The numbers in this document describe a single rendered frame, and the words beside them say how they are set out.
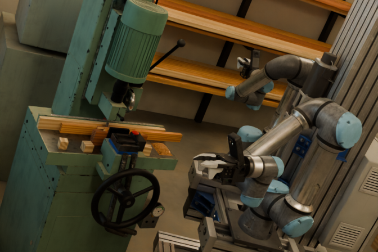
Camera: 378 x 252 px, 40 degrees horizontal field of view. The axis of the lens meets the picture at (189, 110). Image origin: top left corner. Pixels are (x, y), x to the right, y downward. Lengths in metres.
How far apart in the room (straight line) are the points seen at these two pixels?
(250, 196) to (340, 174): 0.65
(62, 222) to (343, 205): 1.22
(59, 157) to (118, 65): 0.43
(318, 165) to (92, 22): 1.11
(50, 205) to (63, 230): 0.16
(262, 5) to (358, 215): 3.01
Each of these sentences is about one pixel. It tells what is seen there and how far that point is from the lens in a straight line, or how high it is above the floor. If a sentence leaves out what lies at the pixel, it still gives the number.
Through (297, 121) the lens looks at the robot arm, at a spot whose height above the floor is 1.35.
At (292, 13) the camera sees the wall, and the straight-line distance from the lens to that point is 5.30.
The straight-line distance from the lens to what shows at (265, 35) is 4.67.
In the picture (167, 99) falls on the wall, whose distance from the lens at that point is 5.10.
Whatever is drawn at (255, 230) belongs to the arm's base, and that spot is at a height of 0.85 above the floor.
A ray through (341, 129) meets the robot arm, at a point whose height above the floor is 1.42.
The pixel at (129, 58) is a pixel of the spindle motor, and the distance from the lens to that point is 2.10.
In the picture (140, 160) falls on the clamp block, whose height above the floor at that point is 0.94.
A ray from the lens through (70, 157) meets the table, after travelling 2.12.
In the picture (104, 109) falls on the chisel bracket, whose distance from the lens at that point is 2.26.
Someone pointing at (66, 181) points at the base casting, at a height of 0.77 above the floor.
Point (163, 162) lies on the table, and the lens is 2.32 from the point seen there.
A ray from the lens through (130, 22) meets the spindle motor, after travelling 2.06.
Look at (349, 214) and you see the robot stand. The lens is 2.47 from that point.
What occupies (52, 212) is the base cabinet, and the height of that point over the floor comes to 0.61.
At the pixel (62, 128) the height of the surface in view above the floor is 0.92.
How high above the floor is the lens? 1.93
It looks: 21 degrees down
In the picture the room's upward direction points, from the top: 22 degrees clockwise
